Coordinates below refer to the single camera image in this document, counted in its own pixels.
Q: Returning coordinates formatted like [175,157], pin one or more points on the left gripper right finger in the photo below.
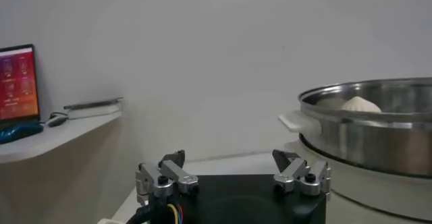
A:
[293,173]

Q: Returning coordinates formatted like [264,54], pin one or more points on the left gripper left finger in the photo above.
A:
[175,174]

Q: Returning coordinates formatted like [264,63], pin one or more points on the white steamed baozi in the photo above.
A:
[360,105]

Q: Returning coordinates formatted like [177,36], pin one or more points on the stainless steel steamer basket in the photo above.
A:
[371,144]

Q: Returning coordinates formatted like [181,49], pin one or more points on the white electric cooking pot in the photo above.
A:
[368,191]

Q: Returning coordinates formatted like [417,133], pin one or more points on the white flat device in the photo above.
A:
[98,110]

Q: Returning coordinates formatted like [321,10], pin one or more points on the black flat box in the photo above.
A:
[92,104]

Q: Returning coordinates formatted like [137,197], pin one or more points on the small black adapter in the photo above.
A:
[57,121]

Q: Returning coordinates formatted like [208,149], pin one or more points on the white side desk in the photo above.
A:
[50,139]

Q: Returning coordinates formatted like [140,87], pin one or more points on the blue computer mouse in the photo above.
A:
[18,132]

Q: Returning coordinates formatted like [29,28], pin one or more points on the laptop with orange screen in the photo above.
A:
[18,83]

